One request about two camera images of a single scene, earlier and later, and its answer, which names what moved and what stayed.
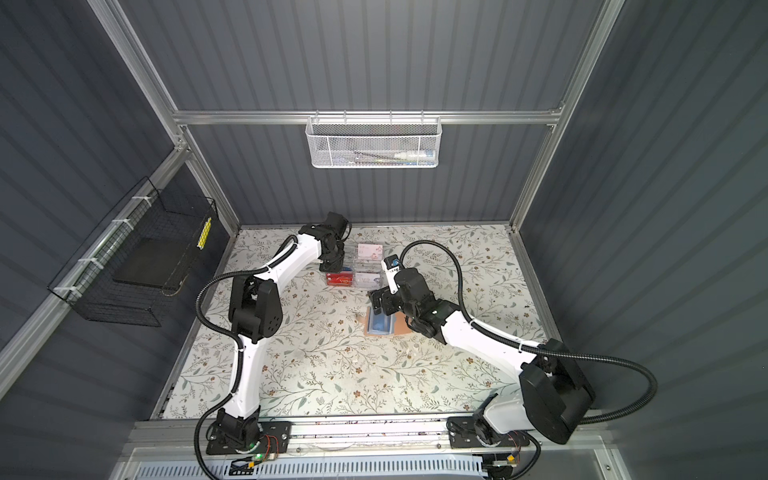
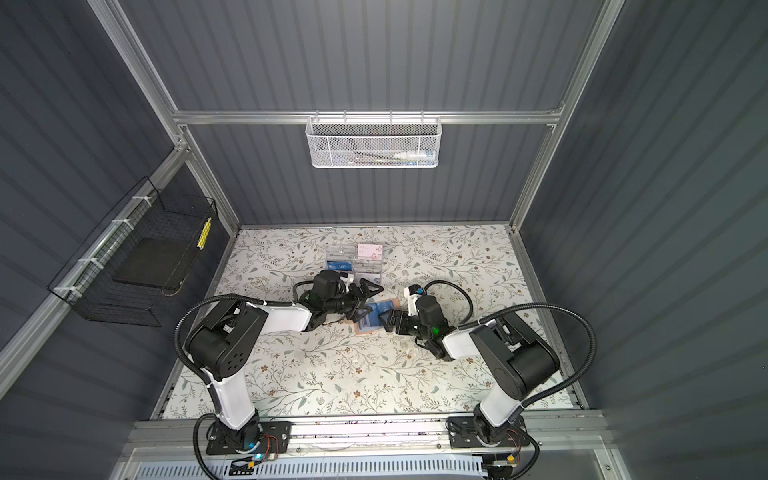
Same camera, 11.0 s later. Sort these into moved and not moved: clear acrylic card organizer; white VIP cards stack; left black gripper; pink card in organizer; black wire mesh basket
Moved: left black gripper
Not moved: pink card in organizer; black wire mesh basket; white VIP cards stack; clear acrylic card organizer
